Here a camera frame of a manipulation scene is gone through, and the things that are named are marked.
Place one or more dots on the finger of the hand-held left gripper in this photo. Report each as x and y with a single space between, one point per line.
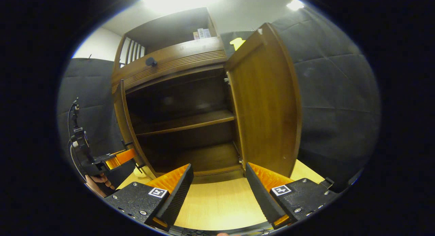
119 157

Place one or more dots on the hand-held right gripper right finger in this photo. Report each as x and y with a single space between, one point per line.
260 193

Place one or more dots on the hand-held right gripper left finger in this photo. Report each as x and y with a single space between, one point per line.
178 191

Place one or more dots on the brown wooden shoe cabinet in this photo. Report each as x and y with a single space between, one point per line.
183 123

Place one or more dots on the pale yellow object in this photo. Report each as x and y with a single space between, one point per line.
140 172

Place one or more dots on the black round drawer knob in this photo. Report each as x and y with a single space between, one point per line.
151 61

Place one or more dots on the black backdrop cloth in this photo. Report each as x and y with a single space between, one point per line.
333 93

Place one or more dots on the pink spine book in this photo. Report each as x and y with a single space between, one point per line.
195 35

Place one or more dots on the grey spine book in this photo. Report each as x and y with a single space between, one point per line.
207 32

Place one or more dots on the small ceiling light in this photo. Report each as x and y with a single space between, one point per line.
295 4

